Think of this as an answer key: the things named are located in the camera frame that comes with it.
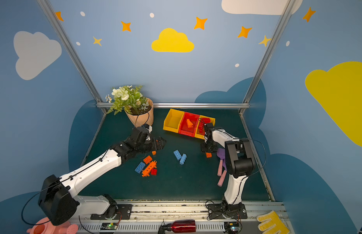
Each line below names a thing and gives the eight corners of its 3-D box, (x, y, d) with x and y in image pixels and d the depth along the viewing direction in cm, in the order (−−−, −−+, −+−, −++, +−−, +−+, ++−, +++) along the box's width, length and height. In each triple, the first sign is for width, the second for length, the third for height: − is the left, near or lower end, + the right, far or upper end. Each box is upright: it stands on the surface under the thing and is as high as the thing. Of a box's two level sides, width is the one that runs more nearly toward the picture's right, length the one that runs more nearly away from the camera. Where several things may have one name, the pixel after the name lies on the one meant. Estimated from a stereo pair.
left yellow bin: (162, 129, 110) (161, 125, 105) (170, 112, 121) (169, 108, 117) (177, 133, 107) (177, 128, 103) (184, 116, 119) (184, 111, 115)
